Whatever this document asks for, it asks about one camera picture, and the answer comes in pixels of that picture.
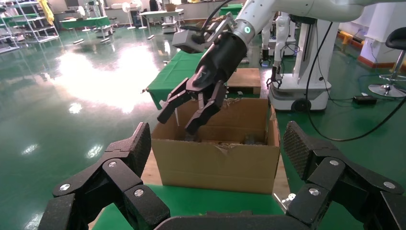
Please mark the silver metal clip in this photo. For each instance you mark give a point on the silver metal clip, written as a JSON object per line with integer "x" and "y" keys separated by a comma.
{"x": 145, "y": 91}

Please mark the white wheeled background robot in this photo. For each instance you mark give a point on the white wheeled background robot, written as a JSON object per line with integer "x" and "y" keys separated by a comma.
{"x": 304, "y": 92}

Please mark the white table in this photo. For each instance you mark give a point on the white table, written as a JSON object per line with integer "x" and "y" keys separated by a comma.
{"x": 160, "y": 12}

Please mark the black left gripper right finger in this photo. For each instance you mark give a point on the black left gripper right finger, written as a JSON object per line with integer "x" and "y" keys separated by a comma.
{"x": 320, "y": 165}

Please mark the white standing fan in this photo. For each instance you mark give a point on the white standing fan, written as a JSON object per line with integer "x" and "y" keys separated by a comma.
{"x": 81, "y": 12}
{"x": 126, "y": 7}

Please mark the metal shelving rack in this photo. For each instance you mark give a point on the metal shelving rack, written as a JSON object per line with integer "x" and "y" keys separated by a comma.
{"x": 19, "y": 16}

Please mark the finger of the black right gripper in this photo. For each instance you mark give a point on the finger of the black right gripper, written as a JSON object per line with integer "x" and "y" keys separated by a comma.
{"x": 174, "y": 101}
{"x": 209, "y": 108}

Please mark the white wheeled cart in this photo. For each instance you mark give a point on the white wheeled cart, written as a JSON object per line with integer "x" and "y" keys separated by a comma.
{"x": 103, "y": 31}
{"x": 168, "y": 25}

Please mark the green cloth covered table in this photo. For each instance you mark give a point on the green cloth covered table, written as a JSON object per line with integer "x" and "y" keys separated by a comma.
{"x": 233, "y": 10}
{"x": 84, "y": 22}

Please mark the person in dark clothes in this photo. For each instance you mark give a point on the person in dark clothes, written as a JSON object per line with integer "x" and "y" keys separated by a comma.
{"x": 153, "y": 5}

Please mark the small distant brown box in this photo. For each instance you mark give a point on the small distant brown box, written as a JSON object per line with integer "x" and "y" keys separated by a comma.
{"x": 169, "y": 7}

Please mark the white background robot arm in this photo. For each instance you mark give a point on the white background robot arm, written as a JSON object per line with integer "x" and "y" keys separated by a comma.
{"x": 280, "y": 44}
{"x": 268, "y": 35}

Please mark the large open cardboard carton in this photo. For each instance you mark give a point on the large open cardboard carton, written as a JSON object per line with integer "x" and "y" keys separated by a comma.
{"x": 222, "y": 171}

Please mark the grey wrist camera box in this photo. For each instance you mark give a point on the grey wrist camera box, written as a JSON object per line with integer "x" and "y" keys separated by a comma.
{"x": 187, "y": 39}

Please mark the black swivel stool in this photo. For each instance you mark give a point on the black swivel stool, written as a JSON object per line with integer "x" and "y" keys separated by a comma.
{"x": 398, "y": 38}

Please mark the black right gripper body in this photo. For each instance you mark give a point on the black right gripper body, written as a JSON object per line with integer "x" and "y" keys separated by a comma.
{"x": 222, "y": 60}

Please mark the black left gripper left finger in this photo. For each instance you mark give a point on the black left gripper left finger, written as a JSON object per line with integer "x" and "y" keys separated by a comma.
{"x": 127, "y": 158}

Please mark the green table cloth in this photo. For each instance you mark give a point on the green table cloth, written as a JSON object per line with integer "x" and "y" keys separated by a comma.
{"x": 196, "y": 200}
{"x": 168, "y": 74}

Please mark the yellow hanging garment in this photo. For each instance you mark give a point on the yellow hanging garment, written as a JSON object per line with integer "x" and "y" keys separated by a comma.
{"x": 47, "y": 12}

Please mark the black background robot gripper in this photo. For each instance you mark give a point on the black background robot gripper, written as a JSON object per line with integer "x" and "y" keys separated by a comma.
{"x": 274, "y": 77}

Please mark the black power adapter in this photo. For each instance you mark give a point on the black power adapter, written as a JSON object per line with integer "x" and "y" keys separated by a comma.
{"x": 364, "y": 99}

